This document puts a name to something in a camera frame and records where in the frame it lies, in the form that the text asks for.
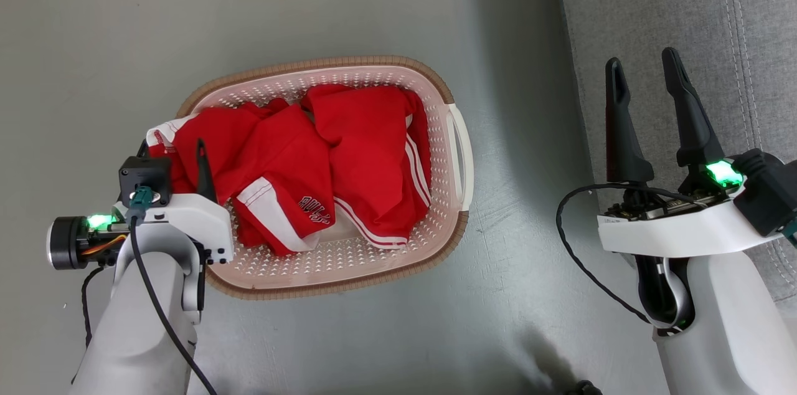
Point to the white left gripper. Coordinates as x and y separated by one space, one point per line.
187 217

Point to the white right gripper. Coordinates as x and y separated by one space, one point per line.
685 230

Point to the red shorts with black lettering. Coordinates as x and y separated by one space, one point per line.
280 152

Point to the red white-striped jersey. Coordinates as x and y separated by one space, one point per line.
373 146

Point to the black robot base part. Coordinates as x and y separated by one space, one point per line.
585 389

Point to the white laundry basket brown rim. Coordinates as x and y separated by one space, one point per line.
373 264

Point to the grey fabric sofa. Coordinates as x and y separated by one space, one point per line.
654 9

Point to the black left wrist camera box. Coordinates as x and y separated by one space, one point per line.
143 174

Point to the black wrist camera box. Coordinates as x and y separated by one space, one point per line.
143 174
766 192

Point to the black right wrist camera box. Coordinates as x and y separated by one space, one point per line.
766 192

